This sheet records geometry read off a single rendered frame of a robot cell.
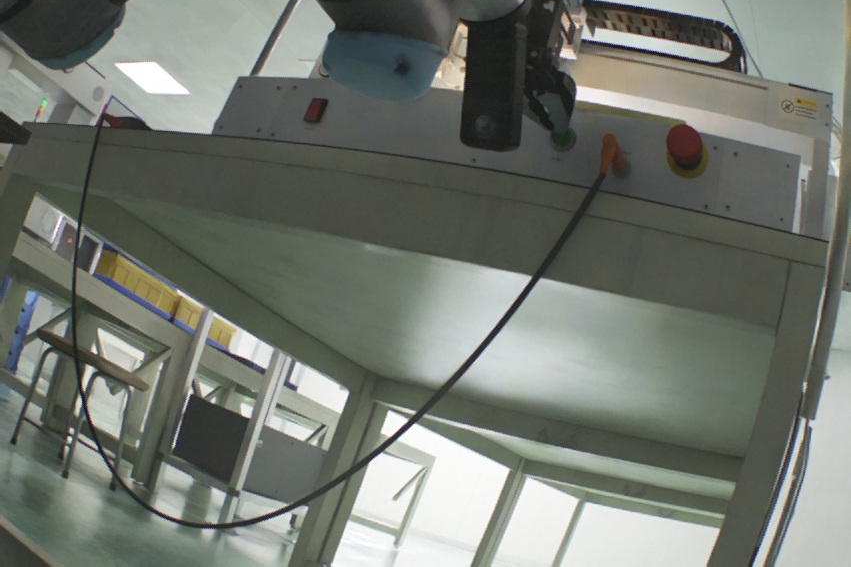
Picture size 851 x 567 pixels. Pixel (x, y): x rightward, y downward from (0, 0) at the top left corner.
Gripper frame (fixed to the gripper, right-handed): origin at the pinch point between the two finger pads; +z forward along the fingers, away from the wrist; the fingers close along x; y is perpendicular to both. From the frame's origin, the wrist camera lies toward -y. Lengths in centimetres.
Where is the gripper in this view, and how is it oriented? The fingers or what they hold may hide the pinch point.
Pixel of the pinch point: (555, 126)
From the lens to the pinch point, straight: 88.0
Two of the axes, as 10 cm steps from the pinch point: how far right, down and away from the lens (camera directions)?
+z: 4.0, 3.6, 8.4
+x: -8.6, -1.8, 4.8
